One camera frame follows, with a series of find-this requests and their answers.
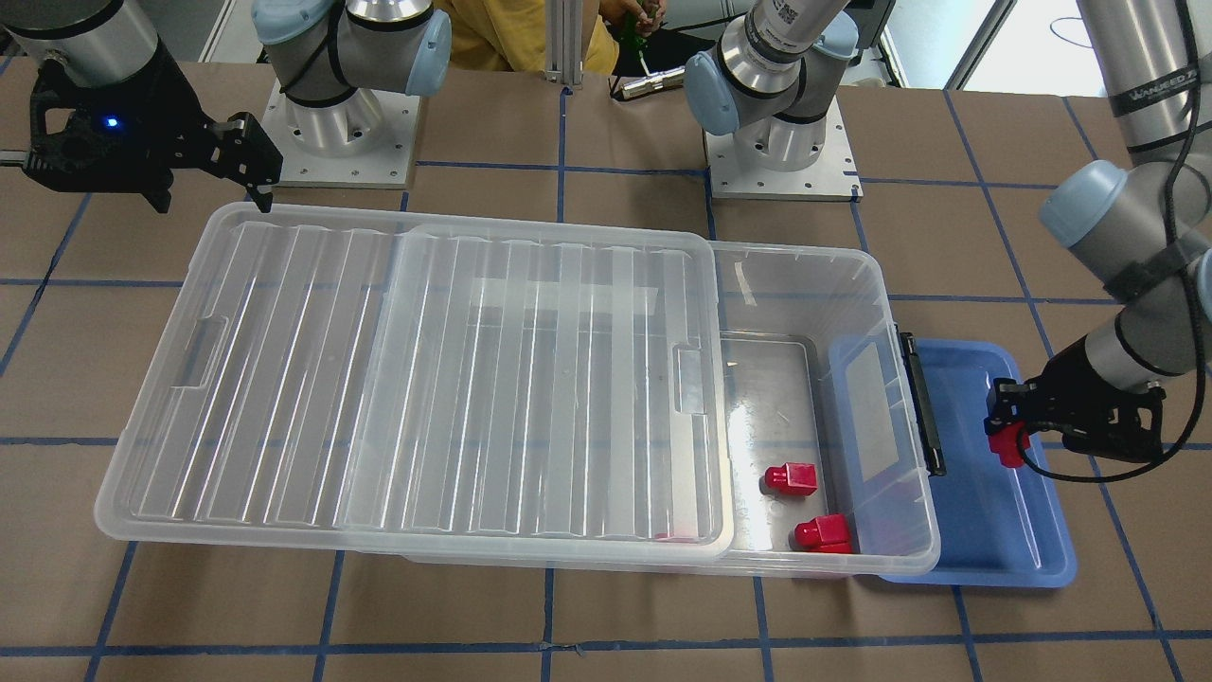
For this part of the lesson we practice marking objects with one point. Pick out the person in yellow shirt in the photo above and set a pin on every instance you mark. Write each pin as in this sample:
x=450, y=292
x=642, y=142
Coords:
x=510, y=36

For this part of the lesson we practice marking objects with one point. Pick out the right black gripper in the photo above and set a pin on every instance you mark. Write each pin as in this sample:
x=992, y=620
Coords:
x=169, y=116

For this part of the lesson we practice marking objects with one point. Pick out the red block in box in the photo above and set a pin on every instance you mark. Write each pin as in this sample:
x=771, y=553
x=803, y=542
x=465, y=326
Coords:
x=828, y=533
x=671, y=537
x=797, y=479

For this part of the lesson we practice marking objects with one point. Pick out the clear plastic storage box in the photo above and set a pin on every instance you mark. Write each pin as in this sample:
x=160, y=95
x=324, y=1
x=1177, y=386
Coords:
x=557, y=400

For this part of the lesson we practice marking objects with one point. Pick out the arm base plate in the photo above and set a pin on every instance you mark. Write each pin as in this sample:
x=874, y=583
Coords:
x=368, y=141
x=776, y=160

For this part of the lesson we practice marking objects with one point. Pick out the clear plastic box lid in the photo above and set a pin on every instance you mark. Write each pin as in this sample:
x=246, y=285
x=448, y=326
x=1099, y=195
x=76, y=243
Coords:
x=246, y=426

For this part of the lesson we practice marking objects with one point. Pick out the aluminium frame post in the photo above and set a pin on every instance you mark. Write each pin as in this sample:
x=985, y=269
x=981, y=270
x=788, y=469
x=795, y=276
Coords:
x=563, y=56

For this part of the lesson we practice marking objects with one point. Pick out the black box latch handle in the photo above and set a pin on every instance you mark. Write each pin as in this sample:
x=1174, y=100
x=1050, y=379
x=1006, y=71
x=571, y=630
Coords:
x=931, y=442

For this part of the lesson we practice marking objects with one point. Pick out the red block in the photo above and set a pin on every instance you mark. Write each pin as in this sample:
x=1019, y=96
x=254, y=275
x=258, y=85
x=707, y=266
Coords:
x=797, y=479
x=671, y=537
x=828, y=533
x=1005, y=440

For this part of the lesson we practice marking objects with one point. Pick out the blue plastic tray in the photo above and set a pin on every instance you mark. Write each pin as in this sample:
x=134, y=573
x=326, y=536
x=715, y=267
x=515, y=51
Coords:
x=979, y=525

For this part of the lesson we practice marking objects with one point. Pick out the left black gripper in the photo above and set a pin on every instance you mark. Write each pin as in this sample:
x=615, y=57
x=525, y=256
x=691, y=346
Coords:
x=1070, y=396

